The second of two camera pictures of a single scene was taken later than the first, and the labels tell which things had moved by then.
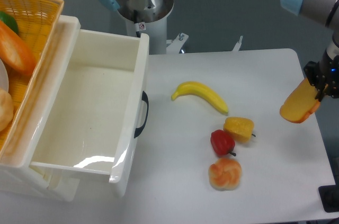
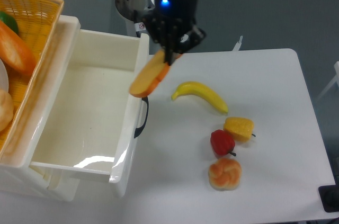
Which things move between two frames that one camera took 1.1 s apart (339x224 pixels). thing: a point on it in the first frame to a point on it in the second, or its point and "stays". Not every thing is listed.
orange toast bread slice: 300,102 to 150,75
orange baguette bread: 15,51 stays
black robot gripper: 324,74 to 171,24
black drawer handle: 139,130 stays
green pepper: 9,21 stays
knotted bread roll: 224,173 stays
